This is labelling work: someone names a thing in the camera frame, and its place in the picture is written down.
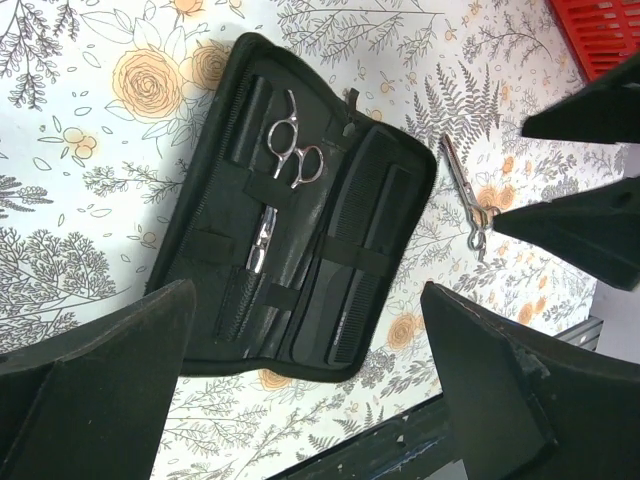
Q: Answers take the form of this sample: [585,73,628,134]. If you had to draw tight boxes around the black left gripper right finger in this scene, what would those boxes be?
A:
[421,282,639,479]

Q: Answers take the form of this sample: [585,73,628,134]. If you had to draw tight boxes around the silver straight scissors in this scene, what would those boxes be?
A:
[245,89,325,275]

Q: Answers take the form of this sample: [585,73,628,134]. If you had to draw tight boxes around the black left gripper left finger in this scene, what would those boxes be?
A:
[1,280,196,479]

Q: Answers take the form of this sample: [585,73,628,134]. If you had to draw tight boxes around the black wide tooth comb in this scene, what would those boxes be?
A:
[327,125,423,255]

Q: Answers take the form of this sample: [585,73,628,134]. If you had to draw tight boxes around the black tail comb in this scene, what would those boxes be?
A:
[291,240,390,369]

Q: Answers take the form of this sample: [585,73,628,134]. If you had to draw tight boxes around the silver thinning scissors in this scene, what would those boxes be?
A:
[440,134,500,262]

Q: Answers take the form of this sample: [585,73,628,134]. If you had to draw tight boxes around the black zippered tool case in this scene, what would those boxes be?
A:
[147,33,437,383]

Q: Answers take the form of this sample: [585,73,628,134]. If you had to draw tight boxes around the floral patterned table mat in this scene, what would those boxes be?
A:
[1,1,639,479]

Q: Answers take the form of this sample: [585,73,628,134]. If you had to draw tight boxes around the red plastic shopping basket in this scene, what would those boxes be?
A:
[548,0,640,81]

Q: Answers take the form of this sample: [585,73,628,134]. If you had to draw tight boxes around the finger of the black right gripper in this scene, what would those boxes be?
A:
[493,177,639,291]
[521,55,640,144]

